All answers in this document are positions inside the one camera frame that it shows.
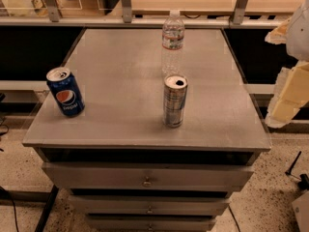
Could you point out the middle grey drawer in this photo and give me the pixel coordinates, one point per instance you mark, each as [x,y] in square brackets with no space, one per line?
[148,205]

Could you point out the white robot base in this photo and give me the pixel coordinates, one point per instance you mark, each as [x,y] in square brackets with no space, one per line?
[301,209]

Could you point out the blue pepsi can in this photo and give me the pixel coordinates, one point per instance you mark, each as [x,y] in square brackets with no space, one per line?
[64,88]

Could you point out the top grey drawer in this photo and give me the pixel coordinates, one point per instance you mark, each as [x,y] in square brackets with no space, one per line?
[99,175]

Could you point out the bottom grey drawer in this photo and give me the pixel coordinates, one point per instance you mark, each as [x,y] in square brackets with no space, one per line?
[151,224]

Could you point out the silver redbull can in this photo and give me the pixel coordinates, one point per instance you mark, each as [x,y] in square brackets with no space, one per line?
[174,97]

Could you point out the metal railing with posts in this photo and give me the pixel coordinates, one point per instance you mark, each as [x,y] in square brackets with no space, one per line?
[147,13]

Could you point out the grey drawer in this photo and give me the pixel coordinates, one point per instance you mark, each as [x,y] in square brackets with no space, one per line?
[148,205]
[151,224]
[99,175]

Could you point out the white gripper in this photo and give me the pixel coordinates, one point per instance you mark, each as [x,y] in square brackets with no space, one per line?
[299,36]

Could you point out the grey metal drawer cabinet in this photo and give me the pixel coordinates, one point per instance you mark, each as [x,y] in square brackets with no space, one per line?
[119,74]

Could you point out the clear plastic water bottle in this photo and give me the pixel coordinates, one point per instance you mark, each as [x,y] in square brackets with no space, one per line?
[172,43]

